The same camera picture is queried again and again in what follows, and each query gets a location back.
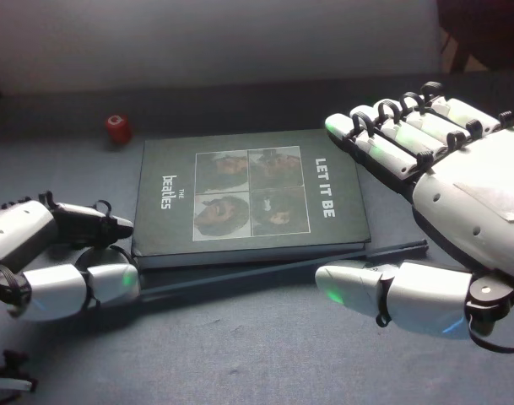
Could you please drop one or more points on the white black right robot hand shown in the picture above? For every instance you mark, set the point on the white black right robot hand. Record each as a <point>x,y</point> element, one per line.
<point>472,202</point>

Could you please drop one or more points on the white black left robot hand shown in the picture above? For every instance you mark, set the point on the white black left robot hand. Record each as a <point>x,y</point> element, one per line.
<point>20,236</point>

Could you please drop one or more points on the black Let It Be album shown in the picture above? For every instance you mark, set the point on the black Let It Be album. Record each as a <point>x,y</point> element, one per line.
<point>163,236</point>

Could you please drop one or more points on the red cylinder block white print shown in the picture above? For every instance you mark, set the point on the red cylinder block white print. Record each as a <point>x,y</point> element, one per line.
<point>119,128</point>

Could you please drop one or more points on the dark brown chair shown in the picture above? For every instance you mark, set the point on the dark brown chair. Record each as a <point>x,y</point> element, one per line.
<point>484,34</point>

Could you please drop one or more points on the grey table cloth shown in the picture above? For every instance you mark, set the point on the grey table cloth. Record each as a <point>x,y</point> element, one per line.
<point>239,350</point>

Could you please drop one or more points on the white backdrop sheet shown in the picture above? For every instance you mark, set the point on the white backdrop sheet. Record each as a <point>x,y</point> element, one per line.
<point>197,42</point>

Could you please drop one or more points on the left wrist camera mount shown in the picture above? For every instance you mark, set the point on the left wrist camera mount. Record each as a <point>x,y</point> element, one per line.
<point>12,377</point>

